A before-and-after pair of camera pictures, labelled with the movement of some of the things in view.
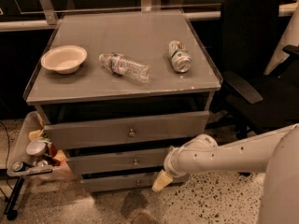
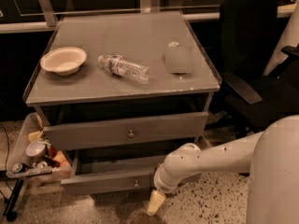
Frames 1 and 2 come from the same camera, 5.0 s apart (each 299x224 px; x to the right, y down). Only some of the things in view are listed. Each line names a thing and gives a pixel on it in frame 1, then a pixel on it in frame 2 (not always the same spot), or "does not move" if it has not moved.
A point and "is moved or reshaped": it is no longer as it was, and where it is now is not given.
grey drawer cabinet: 119,91 does not move
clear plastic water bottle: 122,65 does not move
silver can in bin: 35,147 does not move
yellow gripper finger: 163,180 → 156,201
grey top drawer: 110,131 does not move
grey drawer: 146,161 is moved or reshaped
